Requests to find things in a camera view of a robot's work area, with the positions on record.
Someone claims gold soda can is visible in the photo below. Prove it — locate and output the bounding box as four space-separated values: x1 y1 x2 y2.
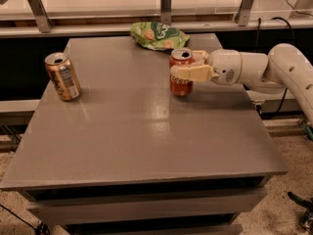
45 52 81 101

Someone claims red coke can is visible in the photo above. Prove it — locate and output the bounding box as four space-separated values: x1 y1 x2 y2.
169 48 195 97

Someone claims right metal bracket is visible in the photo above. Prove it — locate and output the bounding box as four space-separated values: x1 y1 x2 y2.
235 0 254 26

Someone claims middle metal bracket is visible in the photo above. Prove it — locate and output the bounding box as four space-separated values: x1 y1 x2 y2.
160 0 172 25

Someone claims green chip bag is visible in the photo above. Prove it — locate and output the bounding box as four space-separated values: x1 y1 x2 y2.
130 22 190 50

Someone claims left metal bracket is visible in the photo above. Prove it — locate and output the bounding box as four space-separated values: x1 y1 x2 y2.
27 0 52 33

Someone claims black cable at back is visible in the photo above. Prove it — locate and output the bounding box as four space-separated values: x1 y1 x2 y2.
253 16 296 120

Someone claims black cable on floor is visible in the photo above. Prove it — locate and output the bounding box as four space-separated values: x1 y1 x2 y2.
0 203 51 235

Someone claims metal bracket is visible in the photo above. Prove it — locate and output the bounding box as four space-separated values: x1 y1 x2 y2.
27 0 52 33
160 0 172 25
235 0 254 26

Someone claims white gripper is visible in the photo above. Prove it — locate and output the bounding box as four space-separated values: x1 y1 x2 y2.
170 49 242 85

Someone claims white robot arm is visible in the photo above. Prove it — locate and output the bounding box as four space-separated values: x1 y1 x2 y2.
170 43 313 123

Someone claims green tool on floor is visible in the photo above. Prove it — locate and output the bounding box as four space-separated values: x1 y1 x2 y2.
287 191 313 233

